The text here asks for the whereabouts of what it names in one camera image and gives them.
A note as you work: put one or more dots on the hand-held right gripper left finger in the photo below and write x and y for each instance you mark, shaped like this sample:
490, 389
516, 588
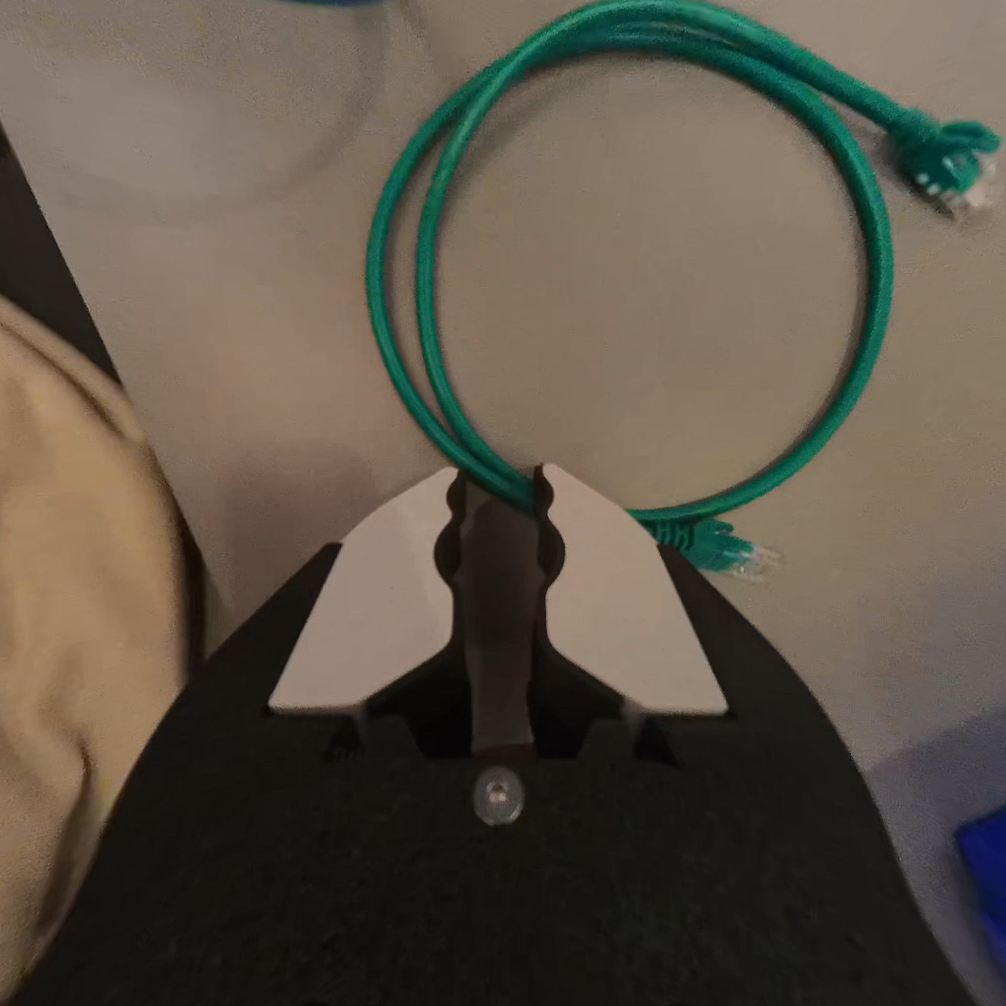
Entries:
377, 605

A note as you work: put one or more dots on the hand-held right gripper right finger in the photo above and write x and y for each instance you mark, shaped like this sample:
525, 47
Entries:
629, 613

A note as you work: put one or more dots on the beige trousers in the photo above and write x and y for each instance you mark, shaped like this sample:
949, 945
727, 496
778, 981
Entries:
71, 589

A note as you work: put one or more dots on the blue plastic bin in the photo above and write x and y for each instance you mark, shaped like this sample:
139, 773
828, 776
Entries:
986, 864

